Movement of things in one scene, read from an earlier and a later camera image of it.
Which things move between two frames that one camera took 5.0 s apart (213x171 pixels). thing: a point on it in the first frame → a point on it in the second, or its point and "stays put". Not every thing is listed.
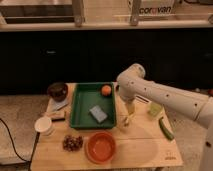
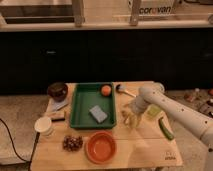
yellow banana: x=126 y=121 stays put
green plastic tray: x=86 y=96 stays put
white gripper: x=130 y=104 → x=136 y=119
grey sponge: x=98 y=113 stays put
